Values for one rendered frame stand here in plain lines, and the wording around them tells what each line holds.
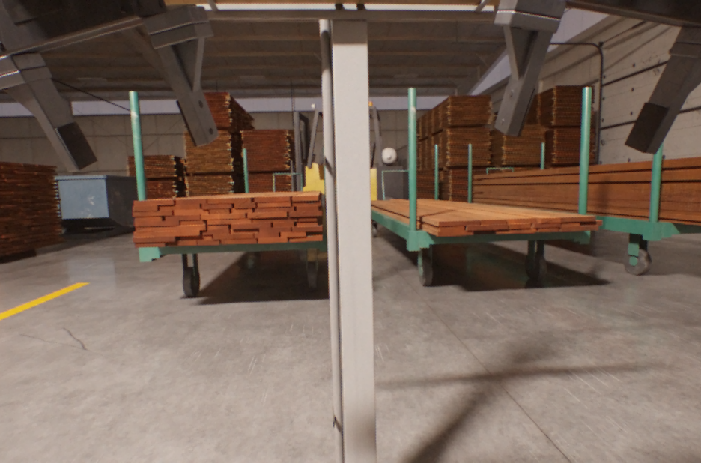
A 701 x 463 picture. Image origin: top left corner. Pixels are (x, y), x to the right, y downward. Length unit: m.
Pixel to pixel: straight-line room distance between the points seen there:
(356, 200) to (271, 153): 9.06
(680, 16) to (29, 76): 0.52
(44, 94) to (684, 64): 0.55
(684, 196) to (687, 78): 2.67
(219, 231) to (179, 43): 1.77
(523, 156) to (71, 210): 9.86
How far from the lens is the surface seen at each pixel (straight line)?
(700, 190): 3.03
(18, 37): 0.41
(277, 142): 9.66
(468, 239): 2.42
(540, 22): 0.35
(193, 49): 0.35
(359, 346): 0.73
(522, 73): 0.36
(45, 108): 0.44
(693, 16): 0.40
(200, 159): 10.06
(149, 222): 2.20
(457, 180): 10.18
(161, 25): 0.35
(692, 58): 0.43
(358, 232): 0.68
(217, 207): 2.07
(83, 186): 7.27
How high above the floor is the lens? 0.70
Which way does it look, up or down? 7 degrees down
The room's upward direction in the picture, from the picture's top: 2 degrees counter-clockwise
